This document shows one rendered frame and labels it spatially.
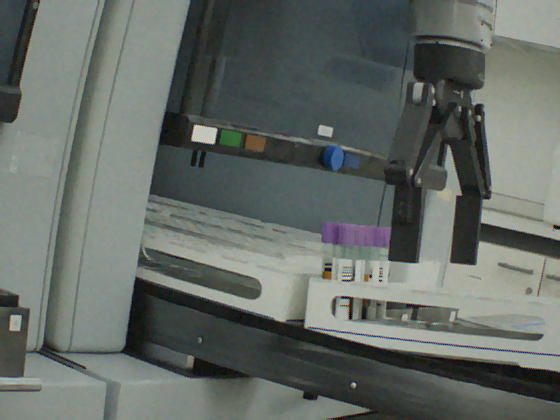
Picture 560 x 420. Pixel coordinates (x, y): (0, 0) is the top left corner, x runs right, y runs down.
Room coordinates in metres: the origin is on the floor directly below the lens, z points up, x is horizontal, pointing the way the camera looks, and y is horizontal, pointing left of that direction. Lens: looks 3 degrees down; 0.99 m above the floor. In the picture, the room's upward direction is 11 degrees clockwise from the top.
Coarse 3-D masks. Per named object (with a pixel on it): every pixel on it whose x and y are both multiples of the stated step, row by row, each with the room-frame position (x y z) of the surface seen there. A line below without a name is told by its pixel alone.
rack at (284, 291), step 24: (144, 240) 1.31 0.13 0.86; (168, 240) 1.30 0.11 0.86; (192, 240) 1.35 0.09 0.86; (144, 264) 1.36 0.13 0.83; (168, 264) 1.41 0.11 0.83; (216, 264) 1.26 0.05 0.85; (240, 264) 1.24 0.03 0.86; (264, 264) 1.25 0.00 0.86; (288, 264) 1.30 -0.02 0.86; (192, 288) 1.27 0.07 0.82; (216, 288) 1.38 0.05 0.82; (240, 288) 1.36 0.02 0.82; (264, 288) 1.22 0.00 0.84; (288, 288) 1.21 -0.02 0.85; (264, 312) 1.22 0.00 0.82; (288, 312) 1.22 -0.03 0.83
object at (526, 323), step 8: (456, 320) 1.46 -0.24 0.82; (464, 320) 1.45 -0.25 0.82; (472, 320) 1.46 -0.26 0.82; (480, 320) 1.47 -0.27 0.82; (488, 320) 1.49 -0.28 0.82; (496, 320) 1.50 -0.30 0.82; (504, 320) 1.51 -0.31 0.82; (512, 320) 1.53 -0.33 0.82; (520, 320) 1.54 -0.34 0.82; (528, 320) 1.56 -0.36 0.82; (536, 320) 1.57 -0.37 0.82; (496, 328) 1.43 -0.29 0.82; (504, 328) 1.43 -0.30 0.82; (512, 328) 1.44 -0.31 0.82; (520, 328) 1.45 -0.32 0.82; (528, 328) 1.46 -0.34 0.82; (536, 328) 1.48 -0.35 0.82; (544, 328) 1.49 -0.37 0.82
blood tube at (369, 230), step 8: (368, 232) 1.22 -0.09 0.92; (368, 240) 1.22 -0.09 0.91; (368, 248) 1.22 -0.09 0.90; (368, 256) 1.22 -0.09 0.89; (368, 264) 1.22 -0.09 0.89; (360, 272) 1.21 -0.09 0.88; (368, 272) 1.22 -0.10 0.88; (360, 280) 1.21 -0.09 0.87; (368, 280) 1.22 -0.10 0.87; (360, 304) 1.21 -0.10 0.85; (360, 312) 1.21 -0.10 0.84
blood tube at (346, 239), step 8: (344, 224) 1.19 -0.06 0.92; (352, 224) 1.19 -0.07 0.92; (344, 232) 1.18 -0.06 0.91; (352, 232) 1.19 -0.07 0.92; (344, 240) 1.18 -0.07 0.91; (352, 240) 1.19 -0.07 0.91; (344, 248) 1.18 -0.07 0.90; (352, 248) 1.19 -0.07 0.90; (344, 256) 1.18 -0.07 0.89; (344, 264) 1.18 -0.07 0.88; (344, 272) 1.18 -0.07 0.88; (344, 280) 1.18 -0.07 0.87; (336, 296) 1.19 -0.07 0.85; (344, 296) 1.18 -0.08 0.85; (336, 304) 1.19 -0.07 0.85; (344, 304) 1.18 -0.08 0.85; (336, 312) 1.18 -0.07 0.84; (344, 312) 1.18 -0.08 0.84
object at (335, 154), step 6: (330, 144) 1.49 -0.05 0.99; (324, 150) 1.48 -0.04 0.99; (330, 150) 1.48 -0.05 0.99; (336, 150) 1.48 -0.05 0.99; (342, 150) 1.49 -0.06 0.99; (324, 156) 1.48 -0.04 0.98; (330, 156) 1.48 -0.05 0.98; (336, 156) 1.49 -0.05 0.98; (342, 156) 1.50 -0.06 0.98; (324, 162) 1.48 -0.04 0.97; (330, 162) 1.48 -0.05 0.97; (336, 162) 1.49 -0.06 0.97; (342, 162) 1.50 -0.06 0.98; (330, 168) 1.48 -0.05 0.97; (336, 168) 1.49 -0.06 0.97
